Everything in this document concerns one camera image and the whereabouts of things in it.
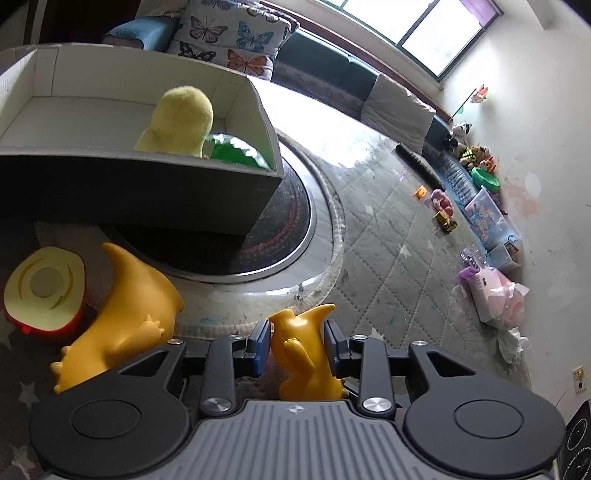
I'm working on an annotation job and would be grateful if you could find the large orange dinosaur toy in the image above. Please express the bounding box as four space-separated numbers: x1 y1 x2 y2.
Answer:
50 242 184 394

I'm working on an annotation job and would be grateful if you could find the pink toy bag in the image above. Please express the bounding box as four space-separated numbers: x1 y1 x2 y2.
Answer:
459 267 530 331

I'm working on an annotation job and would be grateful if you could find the green toy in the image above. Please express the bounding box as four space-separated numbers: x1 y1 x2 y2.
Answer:
205 133 270 171

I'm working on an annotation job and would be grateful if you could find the green bowl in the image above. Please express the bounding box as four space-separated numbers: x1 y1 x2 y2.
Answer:
471 167 501 193

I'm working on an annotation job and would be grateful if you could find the black roll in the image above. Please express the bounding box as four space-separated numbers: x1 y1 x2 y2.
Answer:
394 143 445 191

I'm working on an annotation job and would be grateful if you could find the grey folded blanket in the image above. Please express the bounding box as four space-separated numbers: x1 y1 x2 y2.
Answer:
361 74 436 154

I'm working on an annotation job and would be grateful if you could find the yellow plush duck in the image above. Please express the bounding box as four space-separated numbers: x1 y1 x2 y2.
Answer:
134 86 214 158

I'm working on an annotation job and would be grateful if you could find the white cardboard box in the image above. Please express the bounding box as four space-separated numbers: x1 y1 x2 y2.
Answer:
1 44 283 275

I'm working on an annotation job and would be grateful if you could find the wall socket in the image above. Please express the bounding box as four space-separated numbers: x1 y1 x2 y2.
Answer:
572 366 586 394

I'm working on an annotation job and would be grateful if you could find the clear plastic toy bin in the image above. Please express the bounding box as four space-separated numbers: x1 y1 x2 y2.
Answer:
464 187 523 274

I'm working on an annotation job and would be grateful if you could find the grey quilted floor mat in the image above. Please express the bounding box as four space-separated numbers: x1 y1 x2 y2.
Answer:
0 45 532 480

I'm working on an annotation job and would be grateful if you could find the yellow toy truck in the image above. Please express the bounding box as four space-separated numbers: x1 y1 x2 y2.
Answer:
434 211 458 234

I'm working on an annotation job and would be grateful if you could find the half apple toy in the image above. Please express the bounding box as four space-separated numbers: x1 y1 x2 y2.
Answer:
3 246 86 340

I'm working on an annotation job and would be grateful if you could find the small orange dinosaur toy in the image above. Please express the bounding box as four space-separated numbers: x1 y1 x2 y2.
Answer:
267 304 346 402

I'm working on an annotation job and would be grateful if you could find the window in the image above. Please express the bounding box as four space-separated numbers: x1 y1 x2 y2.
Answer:
327 0 502 80

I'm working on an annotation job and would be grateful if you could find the blue sofa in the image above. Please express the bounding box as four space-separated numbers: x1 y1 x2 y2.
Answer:
103 16 480 206

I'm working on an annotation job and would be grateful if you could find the butterfly print pillow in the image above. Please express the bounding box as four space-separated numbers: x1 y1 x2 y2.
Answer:
167 0 300 81

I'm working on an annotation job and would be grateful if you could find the pink toy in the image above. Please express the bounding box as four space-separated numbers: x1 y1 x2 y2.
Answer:
431 189 454 218

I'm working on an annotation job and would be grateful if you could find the stuffed animals pile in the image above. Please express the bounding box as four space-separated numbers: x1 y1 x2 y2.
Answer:
448 122 497 173

